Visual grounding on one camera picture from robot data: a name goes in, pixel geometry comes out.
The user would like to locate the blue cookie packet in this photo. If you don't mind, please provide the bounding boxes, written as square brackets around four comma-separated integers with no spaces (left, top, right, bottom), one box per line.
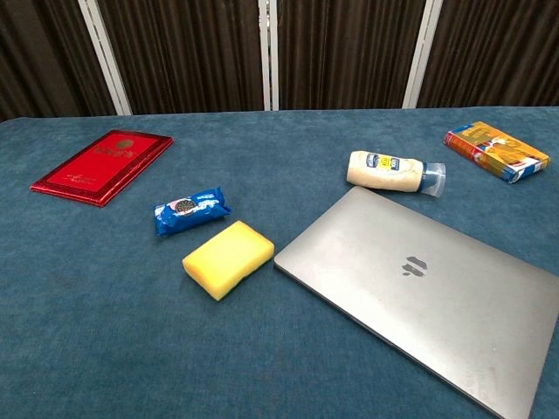
[153,186,232,237]

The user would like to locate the yellow sponge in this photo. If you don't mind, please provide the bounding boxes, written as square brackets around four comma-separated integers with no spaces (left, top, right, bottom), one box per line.
[182,220,276,302]

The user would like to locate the white mayonnaise squeeze bottle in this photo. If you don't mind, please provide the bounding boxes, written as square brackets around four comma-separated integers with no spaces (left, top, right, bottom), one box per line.
[346,150,447,199]

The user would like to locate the grey closed laptop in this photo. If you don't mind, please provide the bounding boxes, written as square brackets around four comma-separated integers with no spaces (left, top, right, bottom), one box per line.
[273,186,559,419]

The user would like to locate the dark brown pleated curtain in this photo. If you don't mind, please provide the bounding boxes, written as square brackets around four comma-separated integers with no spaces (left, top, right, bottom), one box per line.
[0,0,559,123]

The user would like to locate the red foil gift box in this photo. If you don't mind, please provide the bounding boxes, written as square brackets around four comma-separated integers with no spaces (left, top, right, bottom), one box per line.
[30,129,175,209]

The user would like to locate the blue table cloth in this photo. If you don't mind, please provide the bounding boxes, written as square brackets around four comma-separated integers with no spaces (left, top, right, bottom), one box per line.
[0,104,559,419]

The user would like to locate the orange yellow snack box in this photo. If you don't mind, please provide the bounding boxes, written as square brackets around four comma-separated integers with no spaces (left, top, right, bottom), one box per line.
[443,120,551,184]

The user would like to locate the white partition frame post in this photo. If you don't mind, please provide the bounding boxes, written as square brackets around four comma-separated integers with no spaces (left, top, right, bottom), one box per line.
[77,0,134,117]
[257,0,280,112]
[401,0,445,110]

